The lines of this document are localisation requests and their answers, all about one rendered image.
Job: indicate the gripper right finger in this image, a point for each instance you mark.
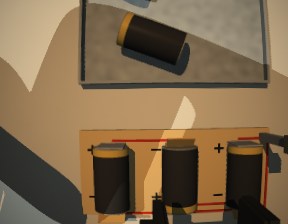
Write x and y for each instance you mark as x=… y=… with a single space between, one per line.
x=251 y=211

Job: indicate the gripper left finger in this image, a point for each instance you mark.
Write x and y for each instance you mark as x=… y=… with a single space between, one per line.
x=159 y=213

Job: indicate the black battery with copper top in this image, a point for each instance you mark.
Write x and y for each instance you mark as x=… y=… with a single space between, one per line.
x=111 y=181
x=244 y=173
x=151 y=38
x=179 y=179

